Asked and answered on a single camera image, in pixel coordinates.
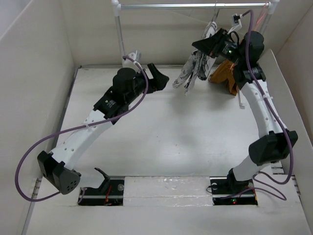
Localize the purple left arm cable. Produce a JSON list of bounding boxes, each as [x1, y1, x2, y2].
[[15, 55, 150, 202]]

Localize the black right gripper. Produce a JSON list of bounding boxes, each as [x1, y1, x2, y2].
[[193, 27, 245, 65]]

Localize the white metal clothes rack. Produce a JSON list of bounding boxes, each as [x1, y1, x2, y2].
[[110, 0, 281, 111]]

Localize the grey wire hanger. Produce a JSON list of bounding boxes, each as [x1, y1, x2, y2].
[[211, 0, 220, 23]]

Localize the pink wire hanger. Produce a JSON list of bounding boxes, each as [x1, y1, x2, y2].
[[254, 1, 270, 31]]

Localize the brown hanging garment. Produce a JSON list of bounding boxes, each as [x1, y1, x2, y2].
[[209, 59, 239, 96]]

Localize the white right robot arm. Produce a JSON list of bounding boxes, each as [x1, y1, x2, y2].
[[192, 29, 298, 193]]

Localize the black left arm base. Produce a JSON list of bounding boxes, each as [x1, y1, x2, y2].
[[77, 167, 125, 206]]

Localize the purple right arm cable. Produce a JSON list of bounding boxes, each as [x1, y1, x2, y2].
[[241, 9, 294, 201]]

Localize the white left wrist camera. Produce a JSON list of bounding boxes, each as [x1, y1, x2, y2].
[[122, 50, 141, 70]]

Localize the white cardboard panel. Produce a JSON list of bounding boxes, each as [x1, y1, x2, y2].
[[250, 48, 313, 177]]

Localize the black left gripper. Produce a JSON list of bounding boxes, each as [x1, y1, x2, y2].
[[125, 64, 169, 105]]

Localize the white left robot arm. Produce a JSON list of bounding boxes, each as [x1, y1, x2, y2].
[[37, 63, 169, 195]]

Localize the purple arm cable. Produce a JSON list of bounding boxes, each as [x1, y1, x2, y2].
[[241, 9, 294, 201], [15, 55, 150, 202]]

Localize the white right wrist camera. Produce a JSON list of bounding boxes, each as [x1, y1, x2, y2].
[[228, 14, 243, 33]]

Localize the newspaper print trousers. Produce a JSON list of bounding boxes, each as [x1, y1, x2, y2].
[[172, 21, 220, 96]]

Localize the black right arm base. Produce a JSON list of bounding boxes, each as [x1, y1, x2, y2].
[[206, 169, 258, 206]]

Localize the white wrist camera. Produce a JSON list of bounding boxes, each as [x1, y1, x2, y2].
[[228, 14, 243, 33], [122, 50, 141, 70]]

